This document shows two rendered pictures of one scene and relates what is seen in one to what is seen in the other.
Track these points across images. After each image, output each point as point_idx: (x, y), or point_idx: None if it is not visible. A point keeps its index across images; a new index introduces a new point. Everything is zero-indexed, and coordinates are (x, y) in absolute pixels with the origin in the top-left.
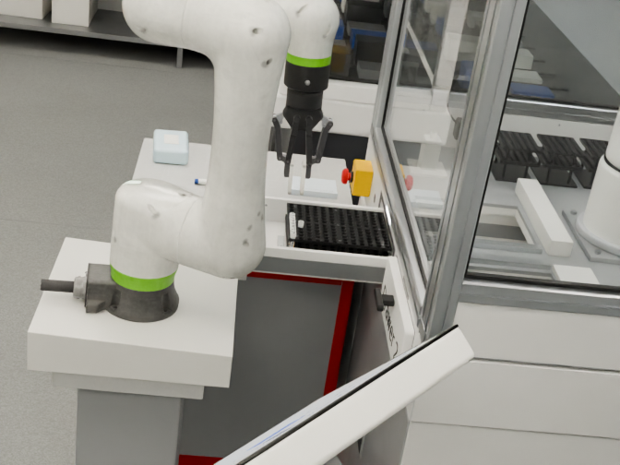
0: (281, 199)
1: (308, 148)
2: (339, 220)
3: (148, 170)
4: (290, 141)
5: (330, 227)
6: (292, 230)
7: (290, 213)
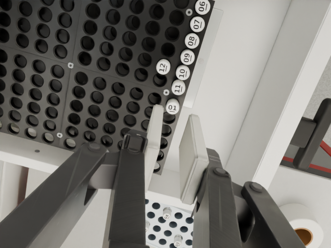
0: (164, 195)
1: (133, 194)
2: (60, 90)
3: None
4: (235, 238)
5: (91, 54)
6: (200, 19)
7: (178, 108)
